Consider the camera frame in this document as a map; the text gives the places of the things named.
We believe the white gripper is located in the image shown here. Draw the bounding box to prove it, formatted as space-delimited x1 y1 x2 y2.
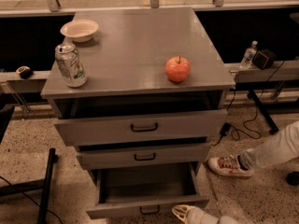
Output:
172 204 219 224

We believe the grey drawer cabinet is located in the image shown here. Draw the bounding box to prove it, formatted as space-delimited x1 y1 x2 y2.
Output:
40 7 236 179

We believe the red white sneaker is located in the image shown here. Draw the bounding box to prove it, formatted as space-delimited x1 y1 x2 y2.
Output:
207 155 254 178

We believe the red apple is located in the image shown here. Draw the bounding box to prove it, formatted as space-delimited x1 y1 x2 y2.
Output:
165 56 191 83

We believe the grey top drawer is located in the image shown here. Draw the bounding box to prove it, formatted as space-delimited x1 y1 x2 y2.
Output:
55 109 227 147

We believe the black table leg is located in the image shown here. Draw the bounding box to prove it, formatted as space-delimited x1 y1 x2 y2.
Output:
248 90 278 134

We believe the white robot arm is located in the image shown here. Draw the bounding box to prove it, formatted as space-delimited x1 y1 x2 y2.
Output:
172 204 239 224

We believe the grey middle drawer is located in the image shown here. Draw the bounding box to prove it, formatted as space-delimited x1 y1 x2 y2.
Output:
77 143 210 170

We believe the green white soda can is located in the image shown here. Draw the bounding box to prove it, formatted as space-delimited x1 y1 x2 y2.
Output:
55 43 87 88

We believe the black stand frame left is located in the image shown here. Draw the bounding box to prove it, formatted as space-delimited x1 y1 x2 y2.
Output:
0 105 63 224

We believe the clear plastic water bottle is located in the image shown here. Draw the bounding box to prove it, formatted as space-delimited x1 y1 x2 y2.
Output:
240 41 258 70

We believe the grey bottom drawer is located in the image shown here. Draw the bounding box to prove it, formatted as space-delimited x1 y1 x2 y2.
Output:
87 163 208 219

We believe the black power adapter with cable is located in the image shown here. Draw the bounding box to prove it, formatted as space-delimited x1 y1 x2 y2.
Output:
212 59 287 147

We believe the grey drawer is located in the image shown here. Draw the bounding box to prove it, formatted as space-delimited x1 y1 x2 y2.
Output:
77 143 210 170
87 163 208 219
55 109 227 147

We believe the yellow black tape measure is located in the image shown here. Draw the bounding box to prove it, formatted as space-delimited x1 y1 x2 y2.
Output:
16 66 34 79

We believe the light trouser leg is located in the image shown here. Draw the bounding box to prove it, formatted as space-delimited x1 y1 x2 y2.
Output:
238 121 299 170

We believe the white paper bowl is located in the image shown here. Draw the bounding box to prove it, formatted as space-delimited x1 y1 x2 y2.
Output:
60 20 98 43

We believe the small black speaker box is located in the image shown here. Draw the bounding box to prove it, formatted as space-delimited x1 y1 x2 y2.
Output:
253 49 277 70

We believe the black chair base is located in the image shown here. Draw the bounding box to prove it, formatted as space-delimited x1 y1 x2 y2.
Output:
286 172 299 186

